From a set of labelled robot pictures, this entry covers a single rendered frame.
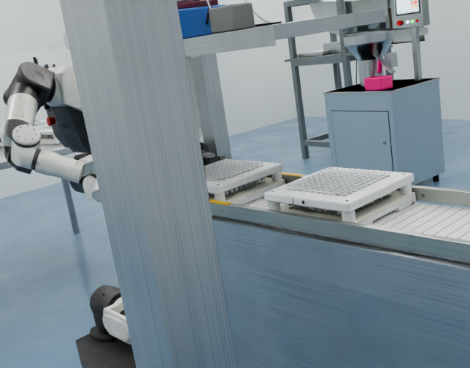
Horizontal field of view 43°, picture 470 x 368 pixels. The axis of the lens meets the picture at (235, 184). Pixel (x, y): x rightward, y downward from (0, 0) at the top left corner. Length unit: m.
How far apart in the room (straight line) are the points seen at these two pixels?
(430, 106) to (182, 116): 4.14
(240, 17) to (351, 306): 0.70
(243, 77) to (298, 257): 6.86
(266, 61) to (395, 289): 7.31
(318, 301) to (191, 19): 0.76
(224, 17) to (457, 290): 0.78
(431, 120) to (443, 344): 3.39
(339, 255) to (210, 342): 0.80
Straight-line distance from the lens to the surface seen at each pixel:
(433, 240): 1.12
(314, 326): 1.46
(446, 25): 7.14
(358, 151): 4.44
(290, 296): 1.48
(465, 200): 1.38
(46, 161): 1.81
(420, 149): 4.46
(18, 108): 1.93
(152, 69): 0.42
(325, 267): 1.30
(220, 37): 1.31
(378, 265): 1.20
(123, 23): 0.41
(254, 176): 1.59
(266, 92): 8.37
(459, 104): 7.16
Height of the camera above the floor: 1.26
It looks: 14 degrees down
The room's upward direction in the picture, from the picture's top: 9 degrees counter-clockwise
